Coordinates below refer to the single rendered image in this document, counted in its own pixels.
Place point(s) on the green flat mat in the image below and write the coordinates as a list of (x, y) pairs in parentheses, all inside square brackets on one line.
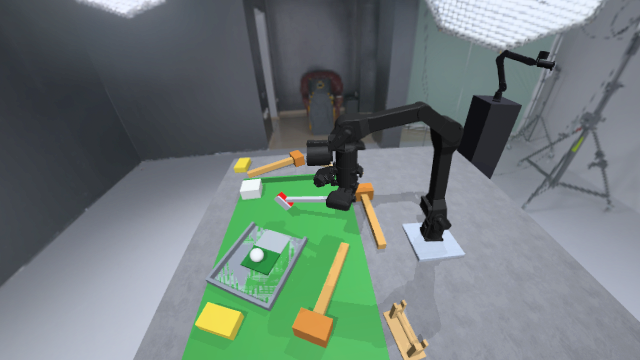
[(357, 332)]

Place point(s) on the yellow rectangular block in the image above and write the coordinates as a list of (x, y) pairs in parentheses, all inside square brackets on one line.
[(242, 165), (220, 321)]

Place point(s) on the white golf ball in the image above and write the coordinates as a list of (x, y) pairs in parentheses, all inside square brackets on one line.
[(256, 255)]

